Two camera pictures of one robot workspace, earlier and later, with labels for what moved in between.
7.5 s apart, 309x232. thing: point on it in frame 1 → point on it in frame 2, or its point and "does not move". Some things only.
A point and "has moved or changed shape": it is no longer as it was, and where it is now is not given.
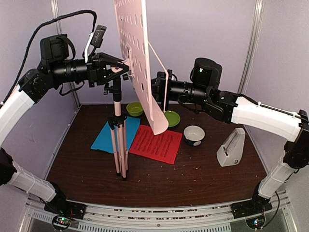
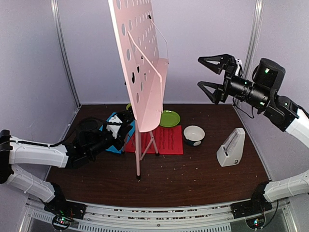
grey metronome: x=230 y=152 does not move
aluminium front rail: x=107 y=218 does not move
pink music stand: x=132 y=16 has moved or changed shape
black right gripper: x=158 y=86 → x=220 y=93
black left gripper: x=97 y=69 → x=122 y=133
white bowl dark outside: x=194 y=135 does not move
